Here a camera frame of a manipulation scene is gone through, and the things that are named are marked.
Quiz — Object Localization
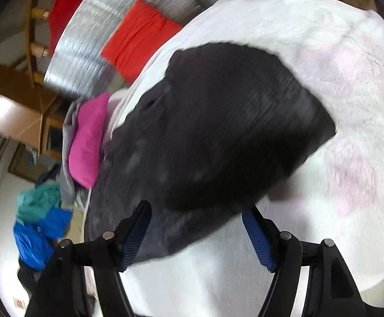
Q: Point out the red folded cloth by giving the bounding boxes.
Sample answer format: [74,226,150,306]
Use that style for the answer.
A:
[101,0,185,85]

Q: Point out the black puffer jacket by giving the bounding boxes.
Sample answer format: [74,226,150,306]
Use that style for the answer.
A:
[86,41,339,265]

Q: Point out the wooden cabinet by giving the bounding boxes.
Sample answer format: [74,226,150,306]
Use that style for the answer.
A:
[0,58,67,160]

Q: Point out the silver foil mat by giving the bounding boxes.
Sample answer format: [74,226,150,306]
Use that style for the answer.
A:
[43,0,203,99]

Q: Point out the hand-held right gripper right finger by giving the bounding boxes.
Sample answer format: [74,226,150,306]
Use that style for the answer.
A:
[241,206,368,317]

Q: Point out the red hanging cloth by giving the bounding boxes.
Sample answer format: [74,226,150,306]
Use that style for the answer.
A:
[47,0,104,54]

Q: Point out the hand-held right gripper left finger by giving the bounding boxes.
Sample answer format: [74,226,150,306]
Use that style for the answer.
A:
[25,200,152,317]

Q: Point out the white fluffy blanket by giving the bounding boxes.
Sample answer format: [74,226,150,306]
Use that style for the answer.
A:
[82,0,384,317]

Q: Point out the magenta folded cloth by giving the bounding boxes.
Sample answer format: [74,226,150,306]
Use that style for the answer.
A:
[68,91,111,189]

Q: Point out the dark cloth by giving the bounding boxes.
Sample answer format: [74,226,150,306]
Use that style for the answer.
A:
[17,259,42,299]

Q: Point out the grey cloth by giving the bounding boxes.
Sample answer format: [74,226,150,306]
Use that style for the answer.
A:
[61,101,82,207]

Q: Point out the teal garment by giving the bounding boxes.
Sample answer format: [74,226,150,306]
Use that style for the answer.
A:
[16,183,62,224]

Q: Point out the blue garment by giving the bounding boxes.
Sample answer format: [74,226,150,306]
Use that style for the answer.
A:
[13,208,74,272]

